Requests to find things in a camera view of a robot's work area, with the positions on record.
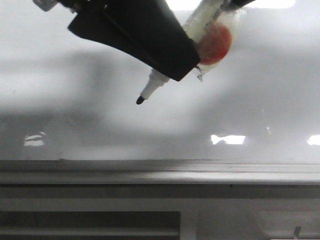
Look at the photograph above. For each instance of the red magnet taped to marker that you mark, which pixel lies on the red magnet taped to marker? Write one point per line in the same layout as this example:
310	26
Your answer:
212	36

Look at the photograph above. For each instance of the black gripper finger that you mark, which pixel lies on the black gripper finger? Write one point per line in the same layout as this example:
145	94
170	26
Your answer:
145	29
241	3

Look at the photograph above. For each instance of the white whiteboard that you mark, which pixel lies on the white whiteboard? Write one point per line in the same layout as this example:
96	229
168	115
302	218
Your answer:
66	98

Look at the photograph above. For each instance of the grey aluminium whiteboard tray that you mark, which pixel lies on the grey aluminium whiteboard tray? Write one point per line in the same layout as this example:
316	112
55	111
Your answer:
105	172

